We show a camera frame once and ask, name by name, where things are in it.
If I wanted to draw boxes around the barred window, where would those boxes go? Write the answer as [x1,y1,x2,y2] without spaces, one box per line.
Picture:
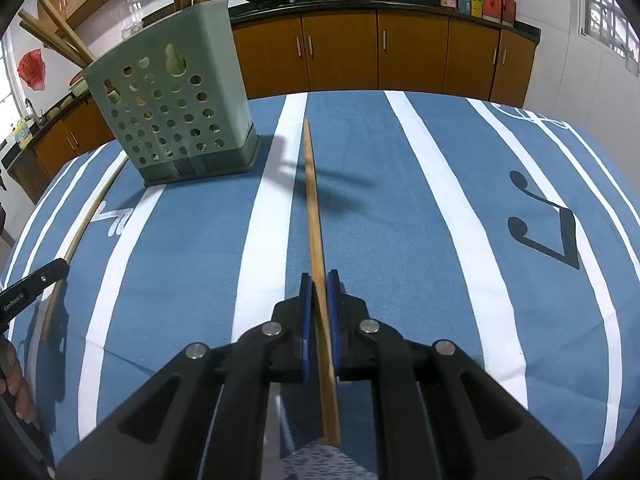
[579,0,640,77]

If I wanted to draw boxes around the chrome faucet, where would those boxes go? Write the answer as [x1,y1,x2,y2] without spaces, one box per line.
[24,98,44,129]

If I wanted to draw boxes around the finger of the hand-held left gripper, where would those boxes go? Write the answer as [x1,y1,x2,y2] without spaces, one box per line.
[0,258,71,322]

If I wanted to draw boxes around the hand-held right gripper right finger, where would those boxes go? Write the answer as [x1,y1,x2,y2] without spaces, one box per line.
[326,269,584,480]

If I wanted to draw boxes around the thick wooden chopstick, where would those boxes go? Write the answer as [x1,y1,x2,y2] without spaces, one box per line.
[33,0,99,63]

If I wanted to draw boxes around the orange lower kitchen cabinets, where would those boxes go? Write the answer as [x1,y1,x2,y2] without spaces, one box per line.
[9,7,539,202]

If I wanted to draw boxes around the green perforated utensil holder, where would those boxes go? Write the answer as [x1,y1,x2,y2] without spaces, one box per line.
[81,2,262,187]

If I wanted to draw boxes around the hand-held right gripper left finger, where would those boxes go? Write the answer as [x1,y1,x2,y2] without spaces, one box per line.
[55,272,317,480]

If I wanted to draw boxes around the curved bamboo chopstick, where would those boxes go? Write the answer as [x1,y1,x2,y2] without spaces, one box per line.
[41,154,130,343]

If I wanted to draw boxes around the red plastic bag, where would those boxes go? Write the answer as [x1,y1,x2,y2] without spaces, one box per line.
[17,48,46,92]

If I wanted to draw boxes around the grey patterned cloth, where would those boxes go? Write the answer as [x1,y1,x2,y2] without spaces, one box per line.
[279,439,377,480]

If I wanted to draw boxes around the person's left hand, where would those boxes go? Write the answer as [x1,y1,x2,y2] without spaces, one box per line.
[0,339,39,424]

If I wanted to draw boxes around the dark kitchen countertop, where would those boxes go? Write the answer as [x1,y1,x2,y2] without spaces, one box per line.
[0,0,543,172]

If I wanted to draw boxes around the yellow detergent bottle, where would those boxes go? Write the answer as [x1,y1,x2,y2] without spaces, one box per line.
[12,118,34,150]

